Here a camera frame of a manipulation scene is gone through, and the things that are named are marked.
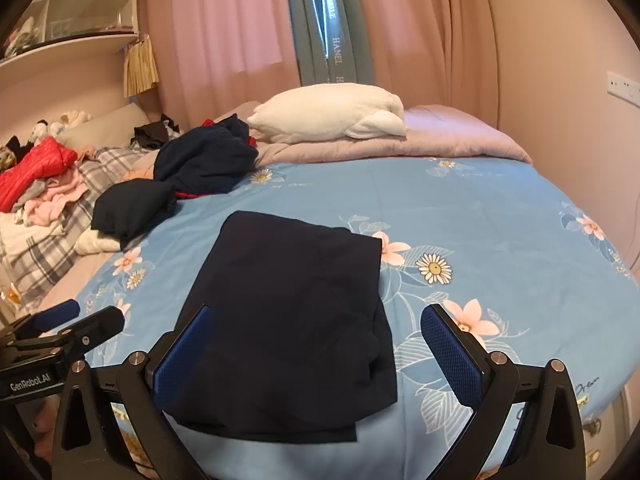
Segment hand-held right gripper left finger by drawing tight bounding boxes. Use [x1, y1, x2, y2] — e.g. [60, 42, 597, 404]
[50, 302, 221, 480]

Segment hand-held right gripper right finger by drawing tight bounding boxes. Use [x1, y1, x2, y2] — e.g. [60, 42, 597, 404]
[420, 302, 586, 480]

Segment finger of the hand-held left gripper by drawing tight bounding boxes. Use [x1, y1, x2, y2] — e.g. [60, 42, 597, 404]
[57, 306, 126, 354]
[5, 298, 81, 341]

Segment navy zip jacket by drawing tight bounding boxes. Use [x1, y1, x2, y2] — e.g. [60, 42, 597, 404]
[162, 210, 398, 445]

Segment crumpled navy clothes pile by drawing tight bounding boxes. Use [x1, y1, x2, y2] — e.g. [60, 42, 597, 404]
[154, 113, 261, 200]

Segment black clothes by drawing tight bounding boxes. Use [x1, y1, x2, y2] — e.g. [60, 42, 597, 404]
[131, 114, 176, 151]

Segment pink bed sheet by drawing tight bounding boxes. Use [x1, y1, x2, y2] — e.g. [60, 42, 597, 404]
[27, 250, 118, 311]

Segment grey plaid blanket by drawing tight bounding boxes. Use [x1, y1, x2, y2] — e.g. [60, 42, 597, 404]
[0, 146, 151, 311]

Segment white cloth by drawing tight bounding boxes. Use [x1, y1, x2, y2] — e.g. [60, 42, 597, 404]
[74, 229, 123, 256]

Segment white printed garment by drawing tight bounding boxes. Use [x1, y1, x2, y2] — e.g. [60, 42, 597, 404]
[0, 215, 66, 248]

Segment folded navy garment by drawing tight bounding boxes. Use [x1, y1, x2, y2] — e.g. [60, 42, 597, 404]
[91, 180, 178, 250]

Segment grey garment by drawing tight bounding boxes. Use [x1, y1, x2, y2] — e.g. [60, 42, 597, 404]
[10, 180, 51, 211]

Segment red down jacket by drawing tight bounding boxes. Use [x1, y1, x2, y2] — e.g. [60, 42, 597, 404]
[0, 137, 78, 213]

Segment blue floral duvet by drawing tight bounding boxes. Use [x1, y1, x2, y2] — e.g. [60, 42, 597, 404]
[37, 156, 633, 480]

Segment white bedside cabinet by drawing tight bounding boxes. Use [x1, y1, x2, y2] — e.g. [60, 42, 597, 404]
[580, 390, 631, 480]

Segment white plush toy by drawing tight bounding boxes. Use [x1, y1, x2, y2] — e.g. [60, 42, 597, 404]
[59, 109, 93, 128]
[27, 119, 56, 143]

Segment beige headboard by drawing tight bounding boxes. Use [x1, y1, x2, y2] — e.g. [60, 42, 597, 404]
[55, 105, 146, 150]

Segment lilac quilt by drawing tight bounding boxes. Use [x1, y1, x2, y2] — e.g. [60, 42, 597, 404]
[132, 101, 533, 168]

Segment white fluffy pillow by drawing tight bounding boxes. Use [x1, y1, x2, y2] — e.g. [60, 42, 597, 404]
[247, 82, 407, 145]

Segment blue-grey curtain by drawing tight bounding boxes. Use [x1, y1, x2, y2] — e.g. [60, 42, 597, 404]
[282, 0, 378, 88]

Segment pink curtain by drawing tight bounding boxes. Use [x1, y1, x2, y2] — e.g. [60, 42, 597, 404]
[145, 0, 301, 128]
[350, 0, 501, 131]

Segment white wall shelf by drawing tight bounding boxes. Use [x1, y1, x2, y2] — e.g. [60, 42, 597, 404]
[0, 0, 141, 68]

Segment white wall socket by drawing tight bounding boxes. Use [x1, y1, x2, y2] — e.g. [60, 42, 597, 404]
[606, 71, 640, 106]

